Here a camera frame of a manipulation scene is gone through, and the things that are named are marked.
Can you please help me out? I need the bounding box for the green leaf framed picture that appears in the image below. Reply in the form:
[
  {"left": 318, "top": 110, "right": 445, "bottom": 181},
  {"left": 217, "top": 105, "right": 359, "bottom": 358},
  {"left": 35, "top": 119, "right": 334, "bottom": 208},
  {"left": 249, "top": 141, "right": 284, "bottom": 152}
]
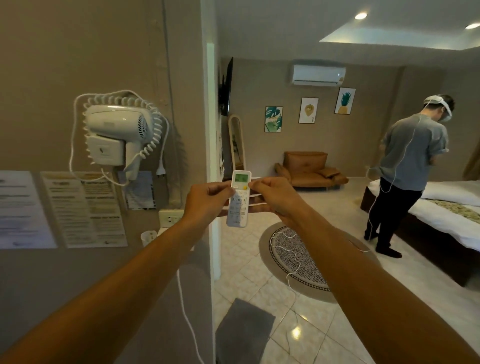
[{"left": 264, "top": 106, "right": 283, "bottom": 133}]

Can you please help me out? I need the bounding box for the arched standing mirror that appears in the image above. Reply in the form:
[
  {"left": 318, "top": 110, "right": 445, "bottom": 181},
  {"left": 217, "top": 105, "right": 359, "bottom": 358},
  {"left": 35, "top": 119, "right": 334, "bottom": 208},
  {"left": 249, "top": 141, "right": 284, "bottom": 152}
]
[{"left": 228, "top": 114, "right": 246, "bottom": 174}]

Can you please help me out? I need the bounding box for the white headset cable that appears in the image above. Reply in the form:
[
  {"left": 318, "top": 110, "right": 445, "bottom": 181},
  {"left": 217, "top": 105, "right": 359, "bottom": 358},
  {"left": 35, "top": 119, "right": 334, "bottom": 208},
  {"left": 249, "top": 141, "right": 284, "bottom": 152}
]
[{"left": 365, "top": 103, "right": 432, "bottom": 241}]

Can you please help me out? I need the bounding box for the white laminated notice sheet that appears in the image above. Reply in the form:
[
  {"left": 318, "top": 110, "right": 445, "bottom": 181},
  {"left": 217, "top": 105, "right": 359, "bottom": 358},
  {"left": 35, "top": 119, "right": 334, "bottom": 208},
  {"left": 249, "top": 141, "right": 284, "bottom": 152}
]
[{"left": 0, "top": 171, "right": 58, "bottom": 250}]

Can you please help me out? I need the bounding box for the white coiled dryer cord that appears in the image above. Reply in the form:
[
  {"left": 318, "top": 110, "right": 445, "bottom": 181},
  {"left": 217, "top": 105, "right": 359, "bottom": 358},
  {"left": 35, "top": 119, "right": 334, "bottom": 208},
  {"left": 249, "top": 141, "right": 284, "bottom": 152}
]
[{"left": 68, "top": 90, "right": 170, "bottom": 187}]

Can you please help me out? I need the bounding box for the black wall television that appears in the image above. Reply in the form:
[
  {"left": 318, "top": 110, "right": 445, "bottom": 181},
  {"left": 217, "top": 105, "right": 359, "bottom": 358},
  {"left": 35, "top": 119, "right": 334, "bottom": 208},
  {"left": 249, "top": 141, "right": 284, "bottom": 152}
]
[{"left": 220, "top": 57, "right": 234, "bottom": 117}]

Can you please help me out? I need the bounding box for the white wall air conditioner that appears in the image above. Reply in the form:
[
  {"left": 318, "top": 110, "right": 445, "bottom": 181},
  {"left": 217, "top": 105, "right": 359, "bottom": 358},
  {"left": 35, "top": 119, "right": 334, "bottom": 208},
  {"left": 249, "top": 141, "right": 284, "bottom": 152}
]
[{"left": 291, "top": 64, "right": 347, "bottom": 87}]

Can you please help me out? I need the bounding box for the round patterned rug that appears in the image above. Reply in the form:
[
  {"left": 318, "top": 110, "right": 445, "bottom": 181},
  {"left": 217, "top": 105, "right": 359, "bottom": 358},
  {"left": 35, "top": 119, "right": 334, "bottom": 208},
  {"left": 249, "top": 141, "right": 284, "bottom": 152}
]
[{"left": 259, "top": 221, "right": 382, "bottom": 304}]

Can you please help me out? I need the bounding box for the small blue notice sheet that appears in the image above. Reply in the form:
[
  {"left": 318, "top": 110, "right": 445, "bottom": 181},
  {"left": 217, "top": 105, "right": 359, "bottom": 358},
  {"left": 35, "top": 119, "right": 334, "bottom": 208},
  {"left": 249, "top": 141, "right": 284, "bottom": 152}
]
[{"left": 118, "top": 171, "right": 157, "bottom": 211}]

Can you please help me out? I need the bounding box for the person's right forearm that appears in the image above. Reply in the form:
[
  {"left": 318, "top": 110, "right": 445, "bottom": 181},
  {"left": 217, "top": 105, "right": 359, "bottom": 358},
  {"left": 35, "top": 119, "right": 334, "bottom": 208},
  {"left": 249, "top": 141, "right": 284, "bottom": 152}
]
[{"left": 292, "top": 210, "right": 480, "bottom": 364}]

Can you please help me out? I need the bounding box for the patterned bed runner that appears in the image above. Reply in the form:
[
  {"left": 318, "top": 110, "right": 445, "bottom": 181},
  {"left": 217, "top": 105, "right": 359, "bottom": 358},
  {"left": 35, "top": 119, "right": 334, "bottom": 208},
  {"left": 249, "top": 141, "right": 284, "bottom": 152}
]
[{"left": 425, "top": 199, "right": 480, "bottom": 225}]

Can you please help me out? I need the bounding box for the white head-worn camera headset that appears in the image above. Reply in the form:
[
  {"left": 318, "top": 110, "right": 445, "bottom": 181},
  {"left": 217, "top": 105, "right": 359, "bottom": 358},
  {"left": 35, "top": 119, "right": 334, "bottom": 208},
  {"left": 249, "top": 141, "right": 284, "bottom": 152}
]
[{"left": 424, "top": 95, "right": 453, "bottom": 123}]

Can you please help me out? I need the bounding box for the person's left hand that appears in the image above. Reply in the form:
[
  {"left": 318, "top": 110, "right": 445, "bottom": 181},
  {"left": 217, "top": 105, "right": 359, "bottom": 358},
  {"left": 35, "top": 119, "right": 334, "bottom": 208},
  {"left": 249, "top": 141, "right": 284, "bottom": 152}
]
[{"left": 181, "top": 181, "right": 236, "bottom": 229}]

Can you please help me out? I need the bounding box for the brown leather armchair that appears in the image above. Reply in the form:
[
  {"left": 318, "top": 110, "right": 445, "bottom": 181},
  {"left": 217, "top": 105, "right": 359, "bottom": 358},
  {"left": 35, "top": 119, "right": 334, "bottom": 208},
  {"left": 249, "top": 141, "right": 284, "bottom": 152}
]
[{"left": 274, "top": 151, "right": 349, "bottom": 190}]

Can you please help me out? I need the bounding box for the white remote control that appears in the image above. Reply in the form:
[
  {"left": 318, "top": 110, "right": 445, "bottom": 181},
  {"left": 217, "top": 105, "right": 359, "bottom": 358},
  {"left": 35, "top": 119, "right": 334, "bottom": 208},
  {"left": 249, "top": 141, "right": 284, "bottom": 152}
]
[{"left": 226, "top": 170, "right": 252, "bottom": 228}]

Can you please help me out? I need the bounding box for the pineapple framed picture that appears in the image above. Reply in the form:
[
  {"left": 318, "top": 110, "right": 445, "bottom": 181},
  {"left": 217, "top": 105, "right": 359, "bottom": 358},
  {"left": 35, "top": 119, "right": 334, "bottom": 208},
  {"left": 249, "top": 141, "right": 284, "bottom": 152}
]
[{"left": 334, "top": 87, "right": 356, "bottom": 115}]

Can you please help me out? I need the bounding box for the yellow fruit framed picture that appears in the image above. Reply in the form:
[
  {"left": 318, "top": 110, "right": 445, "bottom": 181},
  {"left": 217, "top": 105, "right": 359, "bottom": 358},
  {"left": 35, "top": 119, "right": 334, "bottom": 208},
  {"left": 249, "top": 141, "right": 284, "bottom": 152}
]
[{"left": 298, "top": 97, "right": 319, "bottom": 124}]

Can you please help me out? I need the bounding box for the white wall hair dryer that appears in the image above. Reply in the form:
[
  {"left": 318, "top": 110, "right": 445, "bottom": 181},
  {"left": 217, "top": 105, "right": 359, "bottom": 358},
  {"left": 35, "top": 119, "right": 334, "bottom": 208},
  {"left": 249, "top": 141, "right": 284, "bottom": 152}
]
[{"left": 83, "top": 104, "right": 155, "bottom": 181}]

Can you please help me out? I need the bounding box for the person's left forearm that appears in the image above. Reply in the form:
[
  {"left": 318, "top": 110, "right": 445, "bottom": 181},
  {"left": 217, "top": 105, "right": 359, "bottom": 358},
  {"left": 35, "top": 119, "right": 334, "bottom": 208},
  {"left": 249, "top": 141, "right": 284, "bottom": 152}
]
[{"left": 0, "top": 215, "right": 211, "bottom": 364}]

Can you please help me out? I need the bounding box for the grey floor mat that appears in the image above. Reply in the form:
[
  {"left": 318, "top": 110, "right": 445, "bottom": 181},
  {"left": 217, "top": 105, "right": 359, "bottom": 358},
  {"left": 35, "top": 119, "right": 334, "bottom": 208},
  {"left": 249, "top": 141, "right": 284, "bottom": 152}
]
[{"left": 215, "top": 298, "right": 276, "bottom": 364}]

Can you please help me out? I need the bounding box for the cream laminated notice sheet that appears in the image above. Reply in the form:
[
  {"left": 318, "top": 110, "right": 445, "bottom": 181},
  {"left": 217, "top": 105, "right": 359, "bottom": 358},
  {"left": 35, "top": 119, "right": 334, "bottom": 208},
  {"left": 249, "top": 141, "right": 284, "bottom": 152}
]
[{"left": 40, "top": 171, "right": 128, "bottom": 249}]

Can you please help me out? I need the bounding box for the white wall power socket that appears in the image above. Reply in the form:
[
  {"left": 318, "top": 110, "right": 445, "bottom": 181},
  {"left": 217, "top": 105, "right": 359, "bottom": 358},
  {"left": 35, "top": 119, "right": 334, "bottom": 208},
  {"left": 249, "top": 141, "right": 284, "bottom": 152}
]
[{"left": 158, "top": 209, "right": 185, "bottom": 228}]

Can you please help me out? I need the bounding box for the person's right hand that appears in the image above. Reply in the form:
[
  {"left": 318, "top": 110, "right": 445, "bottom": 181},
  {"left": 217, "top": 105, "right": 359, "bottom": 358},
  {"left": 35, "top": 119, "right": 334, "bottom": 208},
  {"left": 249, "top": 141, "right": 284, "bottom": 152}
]
[{"left": 248, "top": 177, "right": 313, "bottom": 230}]

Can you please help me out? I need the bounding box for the bed with white bedding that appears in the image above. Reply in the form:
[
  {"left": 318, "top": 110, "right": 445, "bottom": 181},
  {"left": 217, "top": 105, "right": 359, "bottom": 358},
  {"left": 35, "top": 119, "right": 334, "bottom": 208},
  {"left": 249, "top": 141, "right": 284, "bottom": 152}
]
[{"left": 360, "top": 179, "right": 480, "bottom": 288}]

